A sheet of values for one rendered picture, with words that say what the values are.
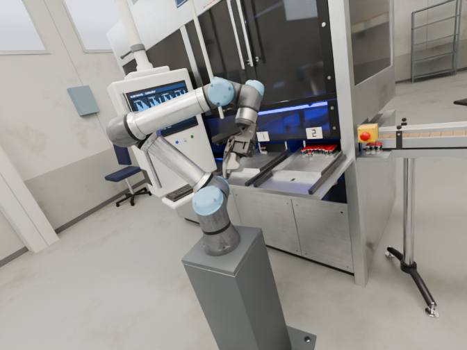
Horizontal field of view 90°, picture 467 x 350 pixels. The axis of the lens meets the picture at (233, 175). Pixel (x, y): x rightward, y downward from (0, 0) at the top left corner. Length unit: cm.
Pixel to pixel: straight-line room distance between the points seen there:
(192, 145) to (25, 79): 332
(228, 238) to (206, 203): 17
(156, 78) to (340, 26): 104
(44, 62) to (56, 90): 40
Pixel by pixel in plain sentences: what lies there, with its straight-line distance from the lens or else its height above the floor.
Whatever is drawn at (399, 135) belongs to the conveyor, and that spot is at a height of 96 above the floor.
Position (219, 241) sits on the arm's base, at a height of 84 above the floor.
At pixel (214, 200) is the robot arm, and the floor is 100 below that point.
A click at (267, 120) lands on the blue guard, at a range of 145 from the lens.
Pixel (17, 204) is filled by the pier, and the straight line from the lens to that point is 408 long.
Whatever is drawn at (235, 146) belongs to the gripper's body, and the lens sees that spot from 82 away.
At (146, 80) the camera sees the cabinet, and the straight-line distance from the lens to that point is 161.
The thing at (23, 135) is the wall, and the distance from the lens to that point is 442.
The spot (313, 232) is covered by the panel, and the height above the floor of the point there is 34.
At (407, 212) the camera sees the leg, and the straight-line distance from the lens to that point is 157.
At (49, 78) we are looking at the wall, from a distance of 473.
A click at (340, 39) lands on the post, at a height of 142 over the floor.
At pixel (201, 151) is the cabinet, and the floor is 98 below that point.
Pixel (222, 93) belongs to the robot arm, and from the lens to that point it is 72.
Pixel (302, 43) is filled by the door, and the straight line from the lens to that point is 131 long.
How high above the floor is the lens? 135
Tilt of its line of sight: 20 degrees down
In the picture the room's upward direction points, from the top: 16 degrees counter-clockwise
